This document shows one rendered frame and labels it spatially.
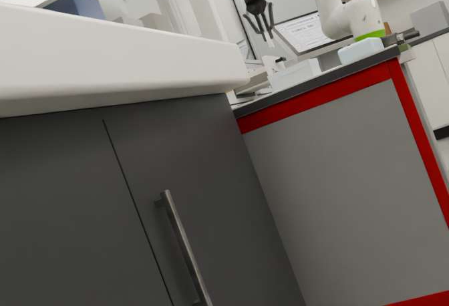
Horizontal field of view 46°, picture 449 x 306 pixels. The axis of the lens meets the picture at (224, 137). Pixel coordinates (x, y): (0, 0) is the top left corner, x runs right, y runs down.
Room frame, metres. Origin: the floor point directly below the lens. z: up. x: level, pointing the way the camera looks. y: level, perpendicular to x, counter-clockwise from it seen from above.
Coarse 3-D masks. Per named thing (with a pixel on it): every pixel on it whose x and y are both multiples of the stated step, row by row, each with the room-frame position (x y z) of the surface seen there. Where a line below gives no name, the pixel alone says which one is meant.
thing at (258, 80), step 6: (264, 66) 1.99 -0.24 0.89; (252, 72) 2.01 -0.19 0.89; (258, 72) 2.00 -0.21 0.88; (264, 72) 1.99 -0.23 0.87; (252, 78) 2.01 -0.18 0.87; (258, 78) 2.00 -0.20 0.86; (264, 78) 2.00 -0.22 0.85; (246, 84) 2.02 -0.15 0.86; (252, 84) 2.01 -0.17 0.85; (258, 84) 2.01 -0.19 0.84; (264, 84) 2.05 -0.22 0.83; (270, 84) 2.18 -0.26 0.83; (240, 90) 2.03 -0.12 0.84; (246, 90) 2.03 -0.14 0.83; (252, 90) 2.14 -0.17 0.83
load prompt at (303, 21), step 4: (312, 16) 3.02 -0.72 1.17; (316, 16) 3.02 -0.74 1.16; (296, 20) 3.00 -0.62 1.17; (300, 20) 3.00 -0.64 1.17; (304, 20) 3.00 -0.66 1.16; (308, 20) 3.00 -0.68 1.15; (312, 20) 3.00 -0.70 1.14; (284, 24) 2.98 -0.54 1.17; (288, 24) 2.98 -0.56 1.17; (292, 24) 2.97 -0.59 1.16; (296, 24) 2.97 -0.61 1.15; (300, 24) 2.97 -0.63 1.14; (288, 28) 2.95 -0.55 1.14
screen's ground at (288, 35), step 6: (300, 18) 3.01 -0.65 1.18; (282, 24) 2.98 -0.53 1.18; (306, 24) 2.97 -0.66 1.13; (288, 30) 2.94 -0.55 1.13; (294, 30) 2.94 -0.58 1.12; (300, 30) 2.93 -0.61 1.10; (306, 30) 2.93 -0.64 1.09; (288, 36) 2.90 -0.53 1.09; (294, 42) 2.86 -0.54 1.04; (324, 42) 2.86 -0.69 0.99; (300, 48) 2.82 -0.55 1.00; (306, 48) 2.82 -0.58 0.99
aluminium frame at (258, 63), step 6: (234, 0) 2.61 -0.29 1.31; (240, 0) 2.66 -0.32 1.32; (240, 6) 2.62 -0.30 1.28; (240, 12) 2.61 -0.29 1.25; (240, 18) 2.60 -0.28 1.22; (246, 24) 2.61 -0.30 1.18; (246, 30) 2.61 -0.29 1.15; (252, 36) 2.63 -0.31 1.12; (252, 42) 2.60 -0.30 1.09; (252, 48) 2.60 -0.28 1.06; (258, 48) 2.66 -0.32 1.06; (258, 54) 2.61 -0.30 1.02; (246, 60) 2.35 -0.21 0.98; (252, 60) 2.45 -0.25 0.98; (258, 60) 2.56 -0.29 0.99; (246, 66) 2.31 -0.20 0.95; (252, 66) 2.41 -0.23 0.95; (258, 66) 2.52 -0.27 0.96
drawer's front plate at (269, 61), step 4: (264, 56) 1.97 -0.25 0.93; (268, 56) 2.01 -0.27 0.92; (272, 56) 2.08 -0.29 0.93; (264, 60) 1.97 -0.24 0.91; (268, 60) 1.98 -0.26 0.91; (272, 60) 2.05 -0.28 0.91; (264, 64) 1.97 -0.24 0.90; (268, 64) 1.97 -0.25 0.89; (272, 64) 2.02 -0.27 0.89; (276, 64) 2.09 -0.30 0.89; (280, 64) 2.17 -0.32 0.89; (268, 68) 1.97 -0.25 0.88; (276, 68) 2.07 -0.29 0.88; (280, 68) 2.14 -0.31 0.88; (284, 68) 2.22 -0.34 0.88; (268, 72) 1.97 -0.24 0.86; (272, 72) 1.97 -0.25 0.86
